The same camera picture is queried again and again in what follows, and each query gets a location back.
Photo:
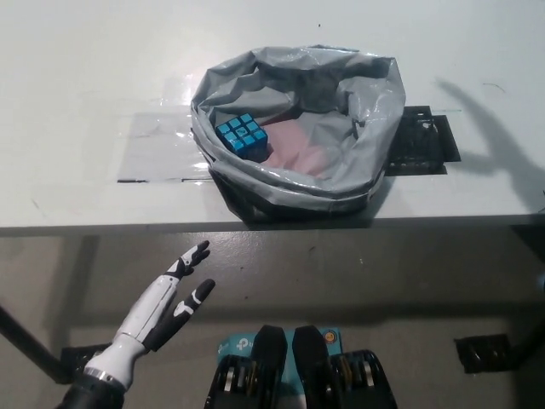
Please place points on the white and black left hand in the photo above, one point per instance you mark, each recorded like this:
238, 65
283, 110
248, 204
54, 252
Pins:
149, 315

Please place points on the grey plastic bag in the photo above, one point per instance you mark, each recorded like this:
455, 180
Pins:
298, 191

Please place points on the blue Rubik's cube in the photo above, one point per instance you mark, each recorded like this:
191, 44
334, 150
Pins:
240, 136

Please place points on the teal TP-Link box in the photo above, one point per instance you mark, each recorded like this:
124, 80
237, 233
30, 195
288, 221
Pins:
232, 347

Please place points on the black table leg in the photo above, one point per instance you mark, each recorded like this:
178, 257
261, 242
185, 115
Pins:
30, 341

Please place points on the black ribbed left body block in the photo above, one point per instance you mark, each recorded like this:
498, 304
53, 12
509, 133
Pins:
270, 349

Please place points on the black ribbed body block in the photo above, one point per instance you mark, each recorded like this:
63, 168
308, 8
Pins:
306, 349
270, 349

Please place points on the black ribbed right body block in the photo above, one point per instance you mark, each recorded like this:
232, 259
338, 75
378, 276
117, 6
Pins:
306, 349

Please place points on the clear plastic tape sheet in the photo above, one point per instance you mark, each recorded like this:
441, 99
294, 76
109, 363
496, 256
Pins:
157, 149

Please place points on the pink plastic sheet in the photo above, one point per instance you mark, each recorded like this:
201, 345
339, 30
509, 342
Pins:
302, 147

